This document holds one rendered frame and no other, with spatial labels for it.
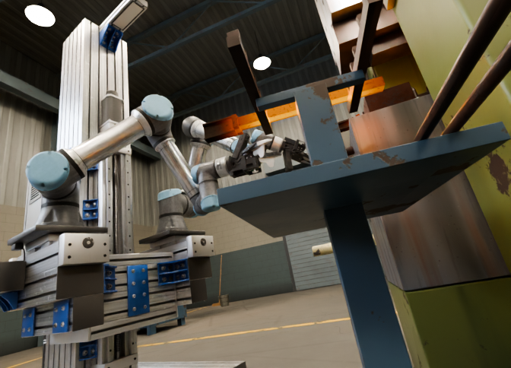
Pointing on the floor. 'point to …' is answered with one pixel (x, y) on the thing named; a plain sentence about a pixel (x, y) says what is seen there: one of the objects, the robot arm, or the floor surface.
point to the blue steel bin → (168, 320)
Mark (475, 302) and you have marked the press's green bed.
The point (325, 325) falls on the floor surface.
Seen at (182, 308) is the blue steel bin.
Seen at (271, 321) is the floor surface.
